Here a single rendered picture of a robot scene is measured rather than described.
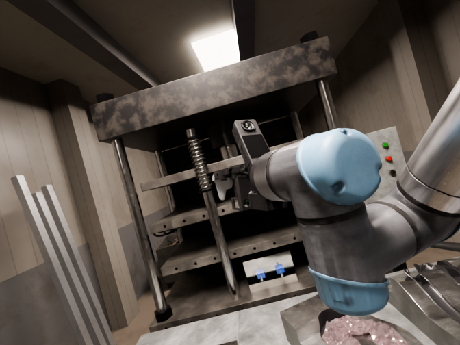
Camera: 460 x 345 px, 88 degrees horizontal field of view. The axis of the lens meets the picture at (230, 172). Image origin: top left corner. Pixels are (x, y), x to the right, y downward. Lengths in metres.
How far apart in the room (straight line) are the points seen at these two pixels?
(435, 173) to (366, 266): 0.12
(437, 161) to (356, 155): 0.09
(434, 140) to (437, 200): 0.06
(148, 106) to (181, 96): 0.18
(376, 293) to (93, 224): 3.25
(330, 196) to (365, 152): 0.05
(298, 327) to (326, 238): 0.71
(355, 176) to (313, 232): 0.07
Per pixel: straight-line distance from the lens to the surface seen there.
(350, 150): 0.25
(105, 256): 3.41
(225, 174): 0.44
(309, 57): 1.41
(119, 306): 3.57
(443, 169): 0.32
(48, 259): 2.55
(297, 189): 0.27
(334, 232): 0.27
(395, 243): 0.32
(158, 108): 1.35
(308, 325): 0.97
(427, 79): 3.39
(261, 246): 1.41
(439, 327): 1.00
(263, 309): 1.30
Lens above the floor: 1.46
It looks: level
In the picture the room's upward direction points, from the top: 15 degrees counter-clockwise
